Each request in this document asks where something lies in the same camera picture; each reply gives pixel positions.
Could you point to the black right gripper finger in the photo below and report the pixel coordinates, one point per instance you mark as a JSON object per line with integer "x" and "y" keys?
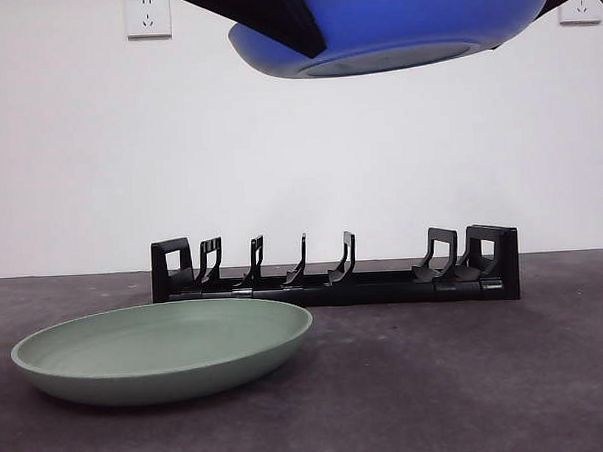
{"x": 562, "y": 12}

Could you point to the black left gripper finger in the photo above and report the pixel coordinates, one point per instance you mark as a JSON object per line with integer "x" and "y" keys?
{"x": 272, "y": 17}

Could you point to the blue round plate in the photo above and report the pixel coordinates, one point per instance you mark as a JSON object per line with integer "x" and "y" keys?
{"x": 397, "y": 21}

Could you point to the pale green round plate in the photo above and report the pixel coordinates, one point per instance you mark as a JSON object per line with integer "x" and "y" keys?
{"x": 161, "y": 342}

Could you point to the black plastic plate rack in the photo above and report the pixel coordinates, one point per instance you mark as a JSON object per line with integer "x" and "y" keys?
{"x": 384, "y": 290}

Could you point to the white wall socket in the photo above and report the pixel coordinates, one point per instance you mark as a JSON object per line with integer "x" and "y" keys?
{"x": 147, "y": 22}
{"x": 582, "y": 13}

